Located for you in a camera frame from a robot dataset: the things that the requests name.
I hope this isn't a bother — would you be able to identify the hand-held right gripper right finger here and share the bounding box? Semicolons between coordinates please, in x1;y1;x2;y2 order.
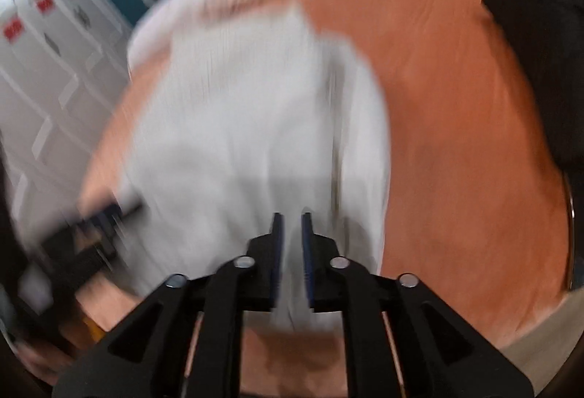
301;211;534;398

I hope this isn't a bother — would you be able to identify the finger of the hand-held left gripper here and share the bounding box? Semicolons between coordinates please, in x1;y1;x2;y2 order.
89;200;147;239

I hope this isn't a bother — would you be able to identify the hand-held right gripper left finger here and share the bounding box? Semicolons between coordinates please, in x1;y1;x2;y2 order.
51;212;284;398

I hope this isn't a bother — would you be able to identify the white fluffy robe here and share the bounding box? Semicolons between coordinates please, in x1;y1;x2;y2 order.
116;3;394;335

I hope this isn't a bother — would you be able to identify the white panelled wardrobe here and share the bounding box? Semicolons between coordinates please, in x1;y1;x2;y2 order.
0;0;138;255

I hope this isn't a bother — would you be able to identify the orange bed sheet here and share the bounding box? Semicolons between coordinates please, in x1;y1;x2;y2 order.
75;0;576;395

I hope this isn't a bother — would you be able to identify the dark cloth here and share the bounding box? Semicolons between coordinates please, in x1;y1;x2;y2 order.
480;0;584;180

